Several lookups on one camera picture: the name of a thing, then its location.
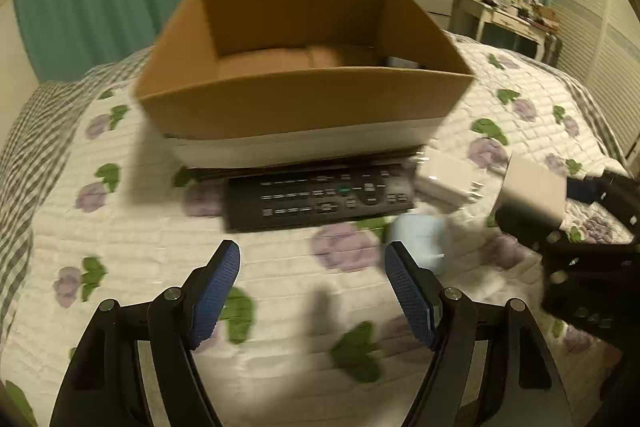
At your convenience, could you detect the white louvered wardrobe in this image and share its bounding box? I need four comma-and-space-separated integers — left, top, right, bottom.
549, 0, 640, 170

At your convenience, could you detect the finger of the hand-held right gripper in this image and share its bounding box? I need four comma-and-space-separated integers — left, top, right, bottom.
566, 169, 640, 229
495, 202, 567, 254

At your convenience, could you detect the white dressing table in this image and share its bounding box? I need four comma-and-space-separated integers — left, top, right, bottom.
451, 0, 562, 64

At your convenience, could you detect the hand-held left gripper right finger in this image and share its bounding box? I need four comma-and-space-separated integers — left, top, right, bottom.
383, 241, 576, 427

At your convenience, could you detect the small white box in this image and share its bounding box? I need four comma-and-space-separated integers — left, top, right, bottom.
501, 153, 569, 229

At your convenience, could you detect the brown cardboard box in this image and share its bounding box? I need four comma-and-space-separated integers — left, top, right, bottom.
132, 0, 476, 142

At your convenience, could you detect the green checkered bed sheet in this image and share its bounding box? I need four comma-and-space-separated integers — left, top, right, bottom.
0, 71, 103, 358

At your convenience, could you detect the floral quilted blanket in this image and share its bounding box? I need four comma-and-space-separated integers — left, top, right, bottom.
0, 34, 636, 427

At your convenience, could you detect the white charger adapter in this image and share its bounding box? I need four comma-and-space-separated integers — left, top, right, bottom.
414, 151, 490, 208

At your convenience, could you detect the light blue case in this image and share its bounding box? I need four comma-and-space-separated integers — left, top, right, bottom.
389, 213, 454, 276

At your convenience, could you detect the white flat box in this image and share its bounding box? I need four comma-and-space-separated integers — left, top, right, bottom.
164, 116, 445, 170

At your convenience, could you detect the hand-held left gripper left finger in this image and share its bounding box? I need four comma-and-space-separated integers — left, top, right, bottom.
50, 239, 241, 427

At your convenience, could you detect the black remote control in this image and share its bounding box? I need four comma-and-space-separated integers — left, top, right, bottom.
222, 161, 419, 234

